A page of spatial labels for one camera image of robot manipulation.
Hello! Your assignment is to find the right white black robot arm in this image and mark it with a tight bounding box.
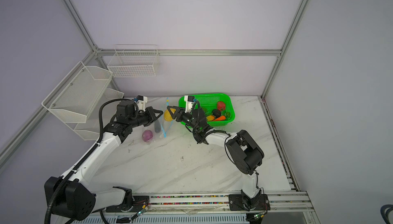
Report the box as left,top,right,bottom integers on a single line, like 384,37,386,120
167,101,265,211

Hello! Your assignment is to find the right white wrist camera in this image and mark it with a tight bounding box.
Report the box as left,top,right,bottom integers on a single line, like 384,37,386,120
184,96,195,113

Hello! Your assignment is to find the purple toy onion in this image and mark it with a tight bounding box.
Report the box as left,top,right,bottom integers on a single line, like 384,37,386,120
142,130,154,142

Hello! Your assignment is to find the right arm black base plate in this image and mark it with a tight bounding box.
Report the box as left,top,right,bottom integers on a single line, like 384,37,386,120
228,193,271,212

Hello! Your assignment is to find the green toy leafy vegetable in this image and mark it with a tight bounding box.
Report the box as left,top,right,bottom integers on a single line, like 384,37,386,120
224,111,231,119

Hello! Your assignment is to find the red toy pepper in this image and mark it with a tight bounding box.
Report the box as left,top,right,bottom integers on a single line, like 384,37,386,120
217,101,226,111

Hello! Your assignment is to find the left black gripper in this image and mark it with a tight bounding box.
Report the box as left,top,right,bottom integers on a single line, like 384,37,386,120
129,106,163,129

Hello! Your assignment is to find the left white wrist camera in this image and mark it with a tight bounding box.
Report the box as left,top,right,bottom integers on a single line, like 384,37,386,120
135,96,148,111

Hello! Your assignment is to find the clear zip bag blue zipper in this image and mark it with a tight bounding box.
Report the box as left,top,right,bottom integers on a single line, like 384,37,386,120
142,98,174,143

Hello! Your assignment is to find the white mesh lower shelf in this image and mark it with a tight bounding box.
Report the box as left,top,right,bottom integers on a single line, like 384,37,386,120
72,88,124,141

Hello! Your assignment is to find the black corrugated cable left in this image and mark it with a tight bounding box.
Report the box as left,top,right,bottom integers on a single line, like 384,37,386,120
43,97,133,224

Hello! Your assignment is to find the white mesh upper shelf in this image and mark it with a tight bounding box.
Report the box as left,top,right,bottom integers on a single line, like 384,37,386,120
42,62,113,123

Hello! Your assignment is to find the orange toy carrot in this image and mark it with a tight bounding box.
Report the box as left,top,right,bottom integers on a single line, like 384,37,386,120
214,115,226,121

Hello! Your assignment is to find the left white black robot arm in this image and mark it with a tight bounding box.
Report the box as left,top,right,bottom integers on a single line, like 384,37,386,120
44,98,164,224

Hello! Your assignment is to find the dark round toy avocado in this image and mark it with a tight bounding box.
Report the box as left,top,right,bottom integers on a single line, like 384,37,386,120
212,109,222,118

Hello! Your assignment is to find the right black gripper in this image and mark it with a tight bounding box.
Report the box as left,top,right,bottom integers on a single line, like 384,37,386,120
167,107,200,132

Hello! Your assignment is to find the white wire wall basket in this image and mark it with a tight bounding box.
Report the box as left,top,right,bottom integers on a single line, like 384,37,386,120
107,44,161,78

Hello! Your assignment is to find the white mesh shelf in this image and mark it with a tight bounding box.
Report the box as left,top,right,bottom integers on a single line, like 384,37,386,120
42,62,113,123
72,88,124,141

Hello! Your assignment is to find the yellow toy lemon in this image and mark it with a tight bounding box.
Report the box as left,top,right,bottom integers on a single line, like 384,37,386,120
164,108,176,122

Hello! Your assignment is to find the aluminium front rail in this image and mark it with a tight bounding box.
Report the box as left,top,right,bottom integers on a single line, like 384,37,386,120
59,191,315,217

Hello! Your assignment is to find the yellow green toy corn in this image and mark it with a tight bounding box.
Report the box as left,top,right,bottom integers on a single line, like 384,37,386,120
206,115,216,122

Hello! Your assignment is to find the green plastic basket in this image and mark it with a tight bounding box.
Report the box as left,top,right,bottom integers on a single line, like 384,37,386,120
193,93,235,127

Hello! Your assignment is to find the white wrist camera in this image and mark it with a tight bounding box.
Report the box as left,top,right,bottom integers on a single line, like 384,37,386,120
184,96,195,113
135,96,148,111

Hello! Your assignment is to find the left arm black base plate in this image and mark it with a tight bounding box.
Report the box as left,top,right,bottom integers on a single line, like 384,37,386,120
105,195,150,213

